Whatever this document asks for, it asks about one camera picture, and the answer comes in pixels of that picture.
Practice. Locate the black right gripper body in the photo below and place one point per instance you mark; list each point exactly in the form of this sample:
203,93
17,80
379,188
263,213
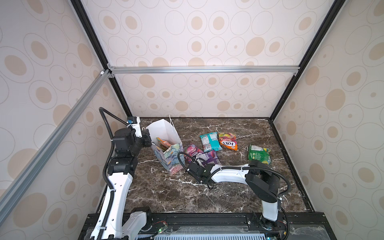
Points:
191,169

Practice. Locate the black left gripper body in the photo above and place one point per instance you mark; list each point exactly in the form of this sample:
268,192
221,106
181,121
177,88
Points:
145,139

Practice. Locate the orange multicolour Fox's candy packet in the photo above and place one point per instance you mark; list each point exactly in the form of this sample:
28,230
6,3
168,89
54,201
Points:
164,145

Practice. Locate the purple snack packet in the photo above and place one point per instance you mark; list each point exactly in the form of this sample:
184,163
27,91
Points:
208,158

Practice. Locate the colourful painted paper bag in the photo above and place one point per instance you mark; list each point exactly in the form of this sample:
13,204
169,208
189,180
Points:
165,130

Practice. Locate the pink Fox's candy packet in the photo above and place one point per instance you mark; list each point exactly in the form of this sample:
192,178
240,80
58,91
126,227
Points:
191,152

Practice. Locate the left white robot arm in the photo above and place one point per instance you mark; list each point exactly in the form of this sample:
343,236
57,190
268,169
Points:
121,169

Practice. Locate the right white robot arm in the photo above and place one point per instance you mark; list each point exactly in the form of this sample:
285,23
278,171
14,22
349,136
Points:
267,184

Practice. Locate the teal snack packet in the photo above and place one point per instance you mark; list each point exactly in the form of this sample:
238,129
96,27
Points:
210,142

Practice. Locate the orange red Fox's candy packet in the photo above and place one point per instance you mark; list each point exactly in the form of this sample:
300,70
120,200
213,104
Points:
228,140

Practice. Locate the green snack packet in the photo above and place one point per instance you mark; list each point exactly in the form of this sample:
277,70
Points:
259,154

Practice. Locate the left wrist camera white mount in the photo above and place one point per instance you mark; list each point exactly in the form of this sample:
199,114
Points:
134,122

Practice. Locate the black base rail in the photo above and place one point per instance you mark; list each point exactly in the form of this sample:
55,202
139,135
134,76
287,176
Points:
238,226

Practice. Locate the aluminium horizontal back rail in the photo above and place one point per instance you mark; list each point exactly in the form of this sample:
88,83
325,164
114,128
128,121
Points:
203,70

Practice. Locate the aluminium left side rail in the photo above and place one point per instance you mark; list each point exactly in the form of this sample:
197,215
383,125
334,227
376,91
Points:
20,185

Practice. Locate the black vertical frame post left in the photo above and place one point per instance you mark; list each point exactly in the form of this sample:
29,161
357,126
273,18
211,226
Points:
96,44

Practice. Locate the black vertical frame post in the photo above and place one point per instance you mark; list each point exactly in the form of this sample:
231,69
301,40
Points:
96,44
324,28

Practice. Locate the black vertical frame post right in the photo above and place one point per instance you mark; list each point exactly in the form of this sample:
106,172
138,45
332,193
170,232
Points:
324,28

